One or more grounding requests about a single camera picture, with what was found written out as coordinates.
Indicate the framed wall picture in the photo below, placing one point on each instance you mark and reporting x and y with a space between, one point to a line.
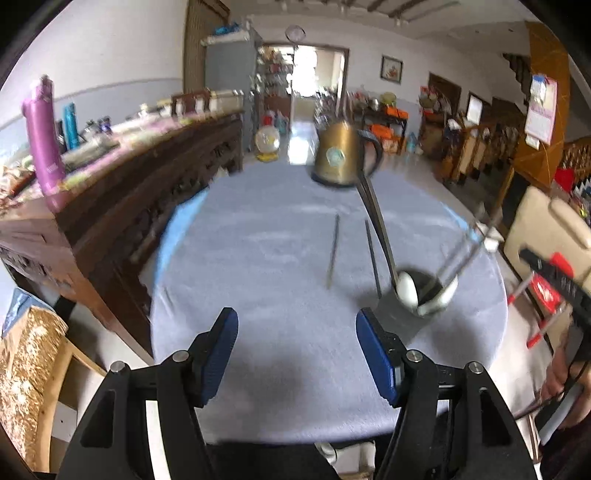
391 69

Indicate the teal thermos bottle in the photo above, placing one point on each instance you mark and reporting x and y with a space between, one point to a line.
70 126

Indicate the gold electric kettle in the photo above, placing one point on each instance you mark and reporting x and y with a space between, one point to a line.
340 159

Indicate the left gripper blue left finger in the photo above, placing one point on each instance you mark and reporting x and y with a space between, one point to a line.
210 352

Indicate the white ceramic spoon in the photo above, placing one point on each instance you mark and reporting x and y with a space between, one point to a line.
440 301
407 290

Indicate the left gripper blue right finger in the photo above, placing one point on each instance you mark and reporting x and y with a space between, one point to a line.
384 353

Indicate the small white floor fan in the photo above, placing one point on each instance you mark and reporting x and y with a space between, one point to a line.
267 143

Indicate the purple thermos bottle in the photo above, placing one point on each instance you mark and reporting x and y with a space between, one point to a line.
37 109

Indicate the wooden stair railing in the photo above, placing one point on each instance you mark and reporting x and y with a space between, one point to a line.
477 150

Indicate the person's right hand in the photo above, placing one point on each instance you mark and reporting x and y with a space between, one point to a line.
556 377

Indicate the small white wooden stool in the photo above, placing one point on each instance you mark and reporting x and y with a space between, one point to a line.
494 239

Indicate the round wall clock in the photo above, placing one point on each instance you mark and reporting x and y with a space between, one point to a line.
295 34

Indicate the cream leather sofa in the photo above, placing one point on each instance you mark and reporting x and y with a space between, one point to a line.
548 225

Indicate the red plastic child chair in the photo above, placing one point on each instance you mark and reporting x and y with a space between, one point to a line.
553 310

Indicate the grey refrigerator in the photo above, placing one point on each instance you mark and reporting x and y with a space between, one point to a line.
230 74

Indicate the wall calendar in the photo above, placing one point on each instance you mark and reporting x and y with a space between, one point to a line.
541 113

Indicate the carved dark wooden sideboard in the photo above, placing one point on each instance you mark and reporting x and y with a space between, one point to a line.
89 243

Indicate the dark wooden side table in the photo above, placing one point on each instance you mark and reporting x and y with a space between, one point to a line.
389 125

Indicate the grey table cloth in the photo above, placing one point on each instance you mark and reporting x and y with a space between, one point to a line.
260 244

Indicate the dark metal utensil holder cup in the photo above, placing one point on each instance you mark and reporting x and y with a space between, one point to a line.
396 318

